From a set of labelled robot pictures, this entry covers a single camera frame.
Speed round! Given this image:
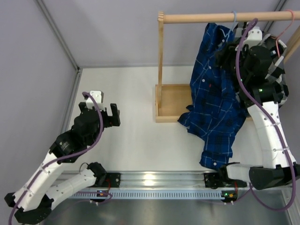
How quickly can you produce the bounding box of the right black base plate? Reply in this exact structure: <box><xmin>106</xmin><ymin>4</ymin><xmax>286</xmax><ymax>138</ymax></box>
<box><xmin>203</xmin><ymin>172</ymin><xmax>229</xmax><ymax>189</ymax></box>

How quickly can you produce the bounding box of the wooden clothes rack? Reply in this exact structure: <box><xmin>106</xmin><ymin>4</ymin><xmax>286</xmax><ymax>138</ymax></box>
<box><xmin>155</xmin><ymin>11</ymin><xmax>300</xmax><ymax>123</ymax></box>

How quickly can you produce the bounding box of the black white checkered shirt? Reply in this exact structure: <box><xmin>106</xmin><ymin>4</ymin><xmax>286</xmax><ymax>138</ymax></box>
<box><xmin>256</xmin><ymin>31</ymin><xmax>289</xmax><ymax>107</ymax></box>

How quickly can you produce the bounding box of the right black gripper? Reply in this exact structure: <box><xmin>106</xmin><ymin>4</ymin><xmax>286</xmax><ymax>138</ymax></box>
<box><xmin>214</xmin><ymin>42</ymin><xmax>252</xmax><ymax>83</ymax></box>

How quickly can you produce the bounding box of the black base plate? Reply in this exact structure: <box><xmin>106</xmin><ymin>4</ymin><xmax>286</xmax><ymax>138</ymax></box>
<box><xmin>102</xmin><ymin>172</ymin><xmax>121</xmax><ymax>188</ymax></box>
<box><xmin>203</xmin><ymin>172</ymin><xmax>229</xmax><ymax>189</ymax></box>

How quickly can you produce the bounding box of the aluminium mounting rail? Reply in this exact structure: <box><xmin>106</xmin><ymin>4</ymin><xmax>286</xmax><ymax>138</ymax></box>
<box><xmin>56</xmin><ymin>170</ymin><xmax>249</xmax><ymax>188</ymax></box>

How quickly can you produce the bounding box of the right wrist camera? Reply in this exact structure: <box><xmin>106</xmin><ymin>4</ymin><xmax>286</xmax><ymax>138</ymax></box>
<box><xmin>234</xmin><ymin>22</ymin><xmax>263</xmax><ymax>50</ymax></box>

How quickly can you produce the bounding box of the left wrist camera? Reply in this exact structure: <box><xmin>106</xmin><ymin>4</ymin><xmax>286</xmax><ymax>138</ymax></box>
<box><xmin>85</xmin><ymin>90</ymin><xmax>105</xmax><ymax>111</ymax></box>

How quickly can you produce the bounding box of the blue plaid shirt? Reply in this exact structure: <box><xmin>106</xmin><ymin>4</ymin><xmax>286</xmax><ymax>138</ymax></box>
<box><xmin>178</xmin><ymin>23</ymin><xmax>246</xmax><ymax>170</ymax></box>

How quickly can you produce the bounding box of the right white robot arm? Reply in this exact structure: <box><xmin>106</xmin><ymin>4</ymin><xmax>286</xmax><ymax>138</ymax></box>
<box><xmin>216</xmin><ymin>42</ymin><xmax>300</xmax><ymax>190</ymax></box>

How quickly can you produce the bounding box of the blue wire hanger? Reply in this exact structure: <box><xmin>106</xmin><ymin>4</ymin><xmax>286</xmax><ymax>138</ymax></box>
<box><xmin>221</xmin><ymin>10</ymin><xmax>237</xmax><ymax>43</ymax></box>

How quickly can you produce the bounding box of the slotted grey cable duct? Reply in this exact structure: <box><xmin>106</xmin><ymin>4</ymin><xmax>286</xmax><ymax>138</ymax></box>
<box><xmin>71</xmin><ymin>190</ymin><xmax>225</xmax><ymax>200</ymax></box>

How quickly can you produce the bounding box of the pink wire hanger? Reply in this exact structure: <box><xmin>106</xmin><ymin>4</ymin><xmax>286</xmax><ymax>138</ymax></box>
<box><xmin>269</xmin><ymin>9</ymin><xmax>295</xmax><ymax>59</ymax></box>

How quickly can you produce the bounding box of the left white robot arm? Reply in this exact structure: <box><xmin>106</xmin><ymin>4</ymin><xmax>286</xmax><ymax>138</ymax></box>
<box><xmin>4</xmin><ymin>102</ymin><xmax>120</xmax><ymax>225</ymax></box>

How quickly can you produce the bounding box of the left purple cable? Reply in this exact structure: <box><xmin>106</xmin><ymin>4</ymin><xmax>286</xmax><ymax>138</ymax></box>
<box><xmin>8</xmin><ymin>91</ymin><xmax>113</xmax><ymax>225</ymax></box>

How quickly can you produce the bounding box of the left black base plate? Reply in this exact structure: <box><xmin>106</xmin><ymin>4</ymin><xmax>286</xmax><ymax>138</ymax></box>
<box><xmin>102</xmin><ymin>172</ymin><xmax>121</xmax><ymax>188</ymax></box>

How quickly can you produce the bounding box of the grey corner frame post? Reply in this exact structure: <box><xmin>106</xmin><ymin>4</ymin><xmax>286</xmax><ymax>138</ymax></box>
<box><xmin>34</xmin><ymin>0</ymin><xmax>80</xmax><ymax>72</ymax></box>

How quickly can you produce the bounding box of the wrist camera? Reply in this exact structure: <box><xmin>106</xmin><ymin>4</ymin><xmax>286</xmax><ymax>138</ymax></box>
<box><xmin>85</xmin><ymin>90</ymin><xmax>105</xmax><ymax>111</ymax></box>
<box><xmin>234</xmin><ymin>22</ymin><xmax>263</xmax><ymax>50</ymax></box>

